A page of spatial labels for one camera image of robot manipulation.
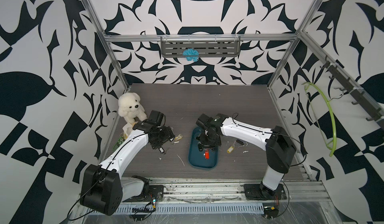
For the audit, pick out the black hook rail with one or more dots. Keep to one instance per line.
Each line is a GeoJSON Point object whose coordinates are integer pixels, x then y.
{"type": "Point", "coordinates": [357, 92]}

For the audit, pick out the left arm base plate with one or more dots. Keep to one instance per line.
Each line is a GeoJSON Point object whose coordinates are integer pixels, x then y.
{"type": "Point", "coordinates": [153, 192]}

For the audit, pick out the teal plastic storage box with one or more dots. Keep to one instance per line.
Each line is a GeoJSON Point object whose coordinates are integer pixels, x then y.
{"type": "Point", "coordinates": [206, 159]}

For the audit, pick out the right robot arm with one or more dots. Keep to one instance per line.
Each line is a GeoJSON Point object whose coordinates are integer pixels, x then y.
{"type": "Point", "coordinates": [279, 147]}

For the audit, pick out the green hoop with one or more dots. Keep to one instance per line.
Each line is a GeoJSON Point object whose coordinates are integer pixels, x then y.
{"type": "Point", "coordinates": [327, 122]}

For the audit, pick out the grey wall shelf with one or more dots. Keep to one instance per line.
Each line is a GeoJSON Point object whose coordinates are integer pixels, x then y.
{"type": "Point", "coordinates": [206, 46]}

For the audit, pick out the tissue packet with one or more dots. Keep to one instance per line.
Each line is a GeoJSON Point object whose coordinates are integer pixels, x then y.
{"type": "Point", "coordinates": [127, 129]}

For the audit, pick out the green carabiner keychain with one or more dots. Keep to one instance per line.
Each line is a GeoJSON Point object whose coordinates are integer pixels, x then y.
{"type": "Point", "coordinates": [120, 141]}

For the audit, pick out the white teddy bear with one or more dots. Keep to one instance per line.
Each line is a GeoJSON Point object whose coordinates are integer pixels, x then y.
{"type": "Point", "coordinates": [130, 108]}

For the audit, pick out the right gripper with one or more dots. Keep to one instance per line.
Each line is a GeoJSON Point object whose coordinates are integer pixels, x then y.
{"type": "Point", "coordinates": [200, 139]}

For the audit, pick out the pile of keys in box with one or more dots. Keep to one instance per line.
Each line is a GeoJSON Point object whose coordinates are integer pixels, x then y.
{"type": "Point", "coordinates": [204, 150]}

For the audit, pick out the teal scrunchie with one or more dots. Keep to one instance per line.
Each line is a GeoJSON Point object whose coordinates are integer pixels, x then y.
{"type": "Point", "coordinates": [191, 54]}

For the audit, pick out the yellow white tag key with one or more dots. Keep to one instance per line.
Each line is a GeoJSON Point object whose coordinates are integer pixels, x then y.
{"type": "Point", "coordinates": [230, 149]}

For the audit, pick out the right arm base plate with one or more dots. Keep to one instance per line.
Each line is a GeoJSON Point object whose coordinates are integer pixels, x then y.
{"type": "Point", "coordinates": [259, 192]}

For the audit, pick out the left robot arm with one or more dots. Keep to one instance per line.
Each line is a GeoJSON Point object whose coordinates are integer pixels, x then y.
{"type": "Point", "coordinates": [103, 188]}

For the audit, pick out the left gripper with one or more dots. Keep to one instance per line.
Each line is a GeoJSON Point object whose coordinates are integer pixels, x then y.
{"type": "Point", "coordinates": [169, 135]}

